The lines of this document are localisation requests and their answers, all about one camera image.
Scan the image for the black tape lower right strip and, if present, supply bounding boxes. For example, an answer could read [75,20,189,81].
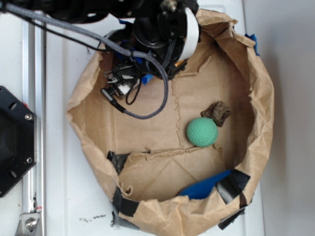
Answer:
[218,207,245,230]

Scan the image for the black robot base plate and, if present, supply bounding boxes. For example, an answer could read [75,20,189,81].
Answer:
[0,86,36,197]

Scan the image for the grey braided cable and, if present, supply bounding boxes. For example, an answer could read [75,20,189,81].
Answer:
[0,3,169,120]

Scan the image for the aluminium extrusion rail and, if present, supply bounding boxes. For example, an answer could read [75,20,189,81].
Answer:
[22,21,46,236]

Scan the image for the green dimpled ball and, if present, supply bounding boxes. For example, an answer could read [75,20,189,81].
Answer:
[186,117,219,148]

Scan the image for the black tape bottom right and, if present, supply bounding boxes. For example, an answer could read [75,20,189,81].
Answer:
[215,169,251,205]

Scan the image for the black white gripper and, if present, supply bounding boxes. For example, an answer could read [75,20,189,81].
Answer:
[103,6,200,95]

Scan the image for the black tape inner left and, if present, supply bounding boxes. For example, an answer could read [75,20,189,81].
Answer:
[107,151,130,174]

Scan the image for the blue tape inside bottom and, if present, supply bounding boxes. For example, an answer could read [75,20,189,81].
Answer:
[178,170,232,200]

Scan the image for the blue tape right edge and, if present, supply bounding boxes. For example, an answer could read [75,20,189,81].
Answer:
[245,33,260,57]

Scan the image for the blue sponge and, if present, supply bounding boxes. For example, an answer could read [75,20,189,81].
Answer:
[141,74,154,85]

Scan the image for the white cutting board tray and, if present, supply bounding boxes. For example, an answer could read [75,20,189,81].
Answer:
[45,0,265,236]

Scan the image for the brown rock chunk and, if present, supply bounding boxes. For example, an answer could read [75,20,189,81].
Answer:
[201,101,231,127]

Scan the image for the brown paper bag bin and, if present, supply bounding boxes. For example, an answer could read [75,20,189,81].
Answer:
[66,9,274,236]

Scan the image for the metal corner bracket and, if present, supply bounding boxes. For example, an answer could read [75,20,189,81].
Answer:
[15,213,42,236]

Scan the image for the black tape bottom left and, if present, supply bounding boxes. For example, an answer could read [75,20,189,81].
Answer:
[112,187,140,217]

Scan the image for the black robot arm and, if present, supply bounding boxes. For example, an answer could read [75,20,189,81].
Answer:
[0,0,200,102]

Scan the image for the black tape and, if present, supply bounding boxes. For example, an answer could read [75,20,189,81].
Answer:
[107,151,130,174]
[215,169,251,205]
[112,187,140,217]

